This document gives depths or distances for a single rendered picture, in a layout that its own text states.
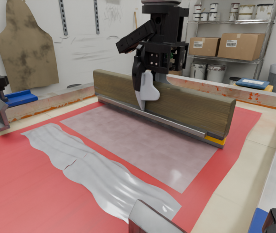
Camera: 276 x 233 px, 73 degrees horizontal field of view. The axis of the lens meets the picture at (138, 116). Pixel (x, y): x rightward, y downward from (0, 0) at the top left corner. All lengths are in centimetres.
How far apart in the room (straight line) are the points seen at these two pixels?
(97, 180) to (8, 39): 208
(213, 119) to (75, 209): 26
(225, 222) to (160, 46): 29
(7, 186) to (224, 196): 31
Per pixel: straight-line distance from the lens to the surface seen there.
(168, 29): 38
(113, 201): 27
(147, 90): 40
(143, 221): 18
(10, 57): 229
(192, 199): 29
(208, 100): 36
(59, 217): 28
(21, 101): 55
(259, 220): 23
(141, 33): 41
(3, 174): 38
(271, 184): 30
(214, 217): 28
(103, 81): 53
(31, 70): 238
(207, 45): 354
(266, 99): 65
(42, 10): 249
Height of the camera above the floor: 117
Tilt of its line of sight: 26 degrees down
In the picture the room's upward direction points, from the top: straight up
